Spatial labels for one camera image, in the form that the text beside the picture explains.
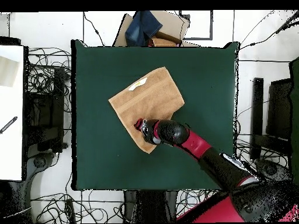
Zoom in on black swivel chair base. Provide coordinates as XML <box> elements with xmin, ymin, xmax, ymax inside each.
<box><xmin>25</xmin><ymin>151</ymin><xmax>59</xmax><ymax>224</ymax></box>
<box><xmin>255</xmin><ymin>158</ymin><xmax>293</xmax><ymax>181</ymax></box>

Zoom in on black ribbed rod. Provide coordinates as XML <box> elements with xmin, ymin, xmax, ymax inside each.
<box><xmin>0</xmin><ymin>115</ymin><xmax>18</xmax><ymax>135</ymax></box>

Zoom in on black rectangular frame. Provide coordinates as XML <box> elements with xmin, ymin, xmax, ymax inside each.
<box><xmin>179</xmin><ymin>10</ymin><xmax>214</xmax><ymax>41</ymax></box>

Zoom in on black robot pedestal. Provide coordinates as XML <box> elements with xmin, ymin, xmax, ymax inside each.
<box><xmin>123</xmin><ymin>190</ymin><xmax>178</xmax><ymax>223</ymax></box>

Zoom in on brown cardboard box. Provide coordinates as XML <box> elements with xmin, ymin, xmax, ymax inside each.
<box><xmin>113</xmin><ymin>10</ymin><xmax>200</xmax><ymax>47</ymax></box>

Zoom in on dark green table cloth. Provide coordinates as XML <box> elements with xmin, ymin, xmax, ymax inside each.
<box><xmin>71</xmin><ymin>40</ymin><xmax>240</xmax><ymax>191</ymax></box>

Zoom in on white desk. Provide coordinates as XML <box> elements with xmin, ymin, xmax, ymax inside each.
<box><xmin>0</xmin><ymin>44</ymin><xmax>25</xmax><ymax>181</ymax></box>

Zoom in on blue denim jeans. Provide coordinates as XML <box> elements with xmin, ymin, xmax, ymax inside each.
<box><xmin>125</xmin><ymin>10</ymin><xmax>164</xmax><ymax>47</ymax></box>

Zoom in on thin black cable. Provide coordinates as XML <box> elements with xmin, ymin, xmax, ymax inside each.
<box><xmin>83</xmin><ymin>11</ymin><xmax>105</xmax><ymax>47</ymax></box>

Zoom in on beige paper sheet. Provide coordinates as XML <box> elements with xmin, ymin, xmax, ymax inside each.
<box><xmin>0</xmin><ymin>55</ymin><xmax>20</xmax><ymax>88</ymax></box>

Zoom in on tan terry towel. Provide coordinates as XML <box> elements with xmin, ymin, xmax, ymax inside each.
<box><xmin>107</xmin><ymin>66</ymin><xmax>186</xmax><ymax>155</ymax></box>

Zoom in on black chair panel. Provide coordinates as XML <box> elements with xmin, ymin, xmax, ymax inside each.
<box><xmin>266</xmin><ymin>78</ymin><xmax>294</xmax><ymax>141</ymax></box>

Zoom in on long black cable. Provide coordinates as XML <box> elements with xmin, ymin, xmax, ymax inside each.
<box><xmin>239</xmin><ymin>10</ymin><xmax>299</xmax><ymax>50</ymax></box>

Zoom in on black upright post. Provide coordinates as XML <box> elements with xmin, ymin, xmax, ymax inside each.
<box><xmin>250</xmin><ymin>77</ymin><xmax>264</xmax><ymax>160</ymax></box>

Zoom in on black equipment rack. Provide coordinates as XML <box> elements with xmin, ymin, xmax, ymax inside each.
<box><xmin>24</xmin><ymin>67</ymin><xmax>69</xmax><ymax>159</ymax></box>

